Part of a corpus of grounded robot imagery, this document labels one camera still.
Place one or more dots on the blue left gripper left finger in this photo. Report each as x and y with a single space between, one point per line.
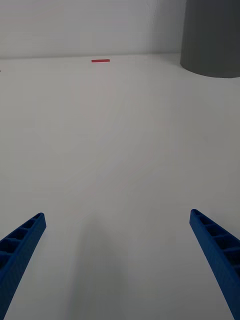
21 250

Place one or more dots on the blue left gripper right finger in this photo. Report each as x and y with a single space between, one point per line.
220 257

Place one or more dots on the grey plastic waste bin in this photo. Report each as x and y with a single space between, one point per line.
212 37

